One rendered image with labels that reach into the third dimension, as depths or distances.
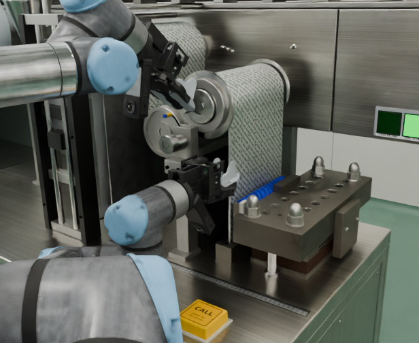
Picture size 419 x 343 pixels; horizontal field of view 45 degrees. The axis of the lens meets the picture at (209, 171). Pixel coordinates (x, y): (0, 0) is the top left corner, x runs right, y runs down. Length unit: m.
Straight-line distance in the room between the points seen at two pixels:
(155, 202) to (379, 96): 0.63
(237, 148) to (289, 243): 0.24
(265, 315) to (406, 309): 1.82
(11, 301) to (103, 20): 0.49
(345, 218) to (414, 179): 2.66
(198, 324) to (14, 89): 0.51
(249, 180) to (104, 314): 0.75
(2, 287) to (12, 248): 0.80
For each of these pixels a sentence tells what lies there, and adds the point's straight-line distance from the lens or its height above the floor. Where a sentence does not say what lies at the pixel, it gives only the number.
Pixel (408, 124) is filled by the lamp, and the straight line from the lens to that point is 1.25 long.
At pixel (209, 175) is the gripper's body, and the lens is 0.98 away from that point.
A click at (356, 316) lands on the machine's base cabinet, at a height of 0.76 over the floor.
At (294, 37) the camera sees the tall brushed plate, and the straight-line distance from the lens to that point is 1.34.
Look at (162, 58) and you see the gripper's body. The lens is 0.98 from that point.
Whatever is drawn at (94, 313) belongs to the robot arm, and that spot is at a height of 1.20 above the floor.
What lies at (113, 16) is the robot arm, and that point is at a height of 1.44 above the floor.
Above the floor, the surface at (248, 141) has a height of 1.16.
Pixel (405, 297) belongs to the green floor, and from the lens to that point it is 2.87.
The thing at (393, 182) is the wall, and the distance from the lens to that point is 3.86.
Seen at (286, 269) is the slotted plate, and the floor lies 0.91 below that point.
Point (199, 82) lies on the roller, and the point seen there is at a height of 1.30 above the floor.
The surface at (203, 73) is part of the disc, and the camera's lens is 1.09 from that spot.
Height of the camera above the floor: 1.47
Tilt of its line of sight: 19 degrees down
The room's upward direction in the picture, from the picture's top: 1 degrees counter-clockwise
